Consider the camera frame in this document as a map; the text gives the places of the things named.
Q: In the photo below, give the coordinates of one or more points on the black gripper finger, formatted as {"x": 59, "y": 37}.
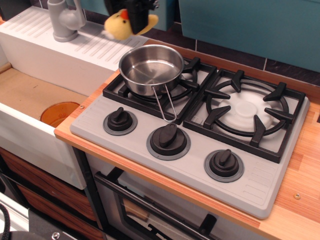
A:
{"x": 138, "y": 12}
{"x": 114, "y": 6}

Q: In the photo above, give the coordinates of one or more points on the yellow stuffed duck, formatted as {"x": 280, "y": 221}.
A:
{"x": 118, "y": 26}

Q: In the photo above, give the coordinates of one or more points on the stainless steel pan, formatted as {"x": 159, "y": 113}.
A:
{"x": 152, "y": 70}

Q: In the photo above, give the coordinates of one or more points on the black left stove knob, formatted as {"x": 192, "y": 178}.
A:
{"x": 120, "y": 122}

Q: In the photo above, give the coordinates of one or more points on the black stove knob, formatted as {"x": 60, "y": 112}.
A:
{"x": 168, "y": 143}
{"x": 224, "y": 166}
{"x": 120, "y": 122}

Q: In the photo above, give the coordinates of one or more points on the black middle stove knob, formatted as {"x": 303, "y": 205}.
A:
{"x": 168, "y": 143}

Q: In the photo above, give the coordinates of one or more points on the grey toy stove top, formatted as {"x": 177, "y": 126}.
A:
{"x": 254, "y": 193}

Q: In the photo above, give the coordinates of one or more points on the black right stove knob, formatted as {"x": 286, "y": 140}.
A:
{"x": 224, "y": 166}

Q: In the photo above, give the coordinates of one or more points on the grey toy faucet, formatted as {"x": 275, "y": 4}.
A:
{"x": 65, "y": 22}

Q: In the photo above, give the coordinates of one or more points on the white toy sink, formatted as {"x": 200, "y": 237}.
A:
{"x": 38, "y": 72}

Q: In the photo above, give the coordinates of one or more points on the black left burner grate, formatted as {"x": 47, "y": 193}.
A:
{"x": 194, "y": 77}

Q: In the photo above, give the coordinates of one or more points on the black burner grate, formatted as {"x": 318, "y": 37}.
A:
{"x": 194, "y": 77}
{"x": 258, "y": 117}

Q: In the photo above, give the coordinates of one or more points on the orange plastic plate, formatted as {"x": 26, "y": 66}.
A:
{"x": 57, "y": 113}

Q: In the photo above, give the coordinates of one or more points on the black right burner grate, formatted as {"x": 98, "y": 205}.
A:
{"x": 258, "y": 117}

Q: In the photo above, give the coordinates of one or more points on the toy oven door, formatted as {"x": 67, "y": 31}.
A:
{"x": 144, "y": 211}

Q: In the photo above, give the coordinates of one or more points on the wooden drawer unit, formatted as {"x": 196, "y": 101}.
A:
{"x": 51, "y": 196}

